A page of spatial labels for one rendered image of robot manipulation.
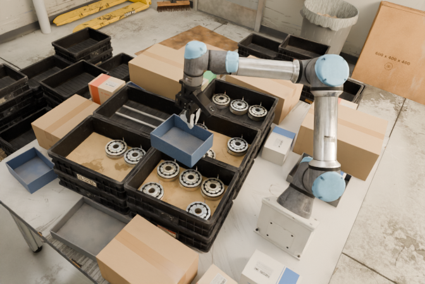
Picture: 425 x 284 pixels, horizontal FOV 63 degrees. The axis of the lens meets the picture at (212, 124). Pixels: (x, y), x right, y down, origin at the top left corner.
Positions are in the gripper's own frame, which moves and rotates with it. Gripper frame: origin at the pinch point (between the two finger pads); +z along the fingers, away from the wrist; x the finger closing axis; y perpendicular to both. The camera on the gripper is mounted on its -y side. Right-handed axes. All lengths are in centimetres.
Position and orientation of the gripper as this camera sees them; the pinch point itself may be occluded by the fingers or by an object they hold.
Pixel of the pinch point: (193, 126)
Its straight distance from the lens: 141.1
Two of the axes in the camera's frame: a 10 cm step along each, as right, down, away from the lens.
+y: -8.1, -4.2, 4.0
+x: -5.7, 4.5, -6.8
